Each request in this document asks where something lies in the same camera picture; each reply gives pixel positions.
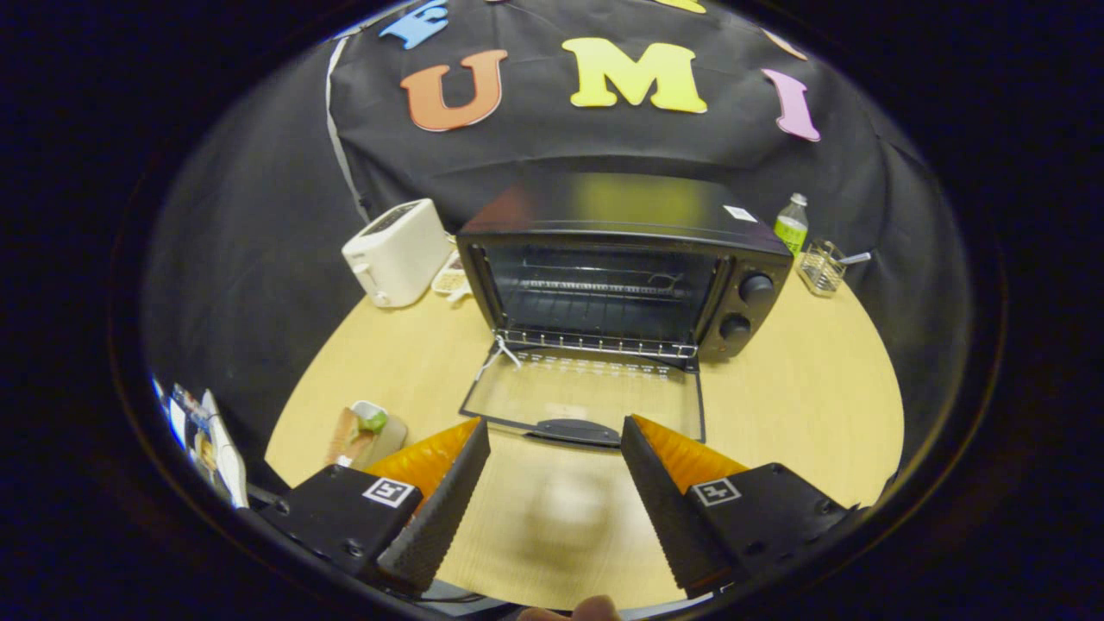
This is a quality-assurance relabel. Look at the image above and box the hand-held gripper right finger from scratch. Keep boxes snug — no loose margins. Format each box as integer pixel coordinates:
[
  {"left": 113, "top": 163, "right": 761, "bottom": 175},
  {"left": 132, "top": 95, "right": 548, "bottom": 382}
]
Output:
[{"left": 621, "top": 414, "right": 863, "bottom": 598}]

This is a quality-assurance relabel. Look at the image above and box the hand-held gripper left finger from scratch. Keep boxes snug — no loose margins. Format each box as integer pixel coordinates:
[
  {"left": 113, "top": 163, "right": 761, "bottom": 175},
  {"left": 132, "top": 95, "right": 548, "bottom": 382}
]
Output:
[{"left": 246, "top": 417, "right": 491, "bottom": 596}]

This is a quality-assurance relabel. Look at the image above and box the white bread lettuce sandwich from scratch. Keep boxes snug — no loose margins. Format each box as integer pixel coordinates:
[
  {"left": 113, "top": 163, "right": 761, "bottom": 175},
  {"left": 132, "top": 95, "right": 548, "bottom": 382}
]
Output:
[{"left": 326, "top": 401, "right": 389, "bottom": 467}]

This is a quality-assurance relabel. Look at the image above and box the black toaster oven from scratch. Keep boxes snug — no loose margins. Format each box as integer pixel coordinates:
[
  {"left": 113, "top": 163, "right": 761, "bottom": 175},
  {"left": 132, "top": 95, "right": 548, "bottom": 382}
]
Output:
[{"left": 455, "top": 172, "right": 794, "bottom": 449}]

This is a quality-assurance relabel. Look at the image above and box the white toaster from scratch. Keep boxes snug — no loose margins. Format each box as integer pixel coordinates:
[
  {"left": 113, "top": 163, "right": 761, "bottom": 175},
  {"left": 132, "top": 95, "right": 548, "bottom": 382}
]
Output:
[{"left": 342, "top": 198, "right": 452, "bottom": 309}]

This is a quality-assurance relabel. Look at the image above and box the small white rack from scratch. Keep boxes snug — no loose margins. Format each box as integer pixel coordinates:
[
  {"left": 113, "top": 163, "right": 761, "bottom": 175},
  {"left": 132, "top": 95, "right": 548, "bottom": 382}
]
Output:
[{"left": 431, "top": 250, "right": 472, "bottom": 304}]

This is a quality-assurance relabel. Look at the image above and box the stack of printed papers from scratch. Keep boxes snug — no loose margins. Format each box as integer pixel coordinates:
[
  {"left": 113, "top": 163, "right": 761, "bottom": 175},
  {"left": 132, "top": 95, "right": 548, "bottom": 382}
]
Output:
[{"left": 151, "top": 375, "right": 251, "bottom": 510}]

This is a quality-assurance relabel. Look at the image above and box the green label plastic bottle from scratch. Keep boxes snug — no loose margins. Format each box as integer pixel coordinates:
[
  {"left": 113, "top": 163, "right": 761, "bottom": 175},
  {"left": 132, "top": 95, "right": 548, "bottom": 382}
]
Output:
[{"left": 774, "top": 193, "right": 810, "bottom": 257}]

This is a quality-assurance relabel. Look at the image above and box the wire mesh holder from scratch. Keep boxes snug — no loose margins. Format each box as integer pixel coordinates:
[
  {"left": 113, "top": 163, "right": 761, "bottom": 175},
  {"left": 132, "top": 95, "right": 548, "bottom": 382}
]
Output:
[{"left": 797, "top": 239, "right": 848, "bottom": 298}]

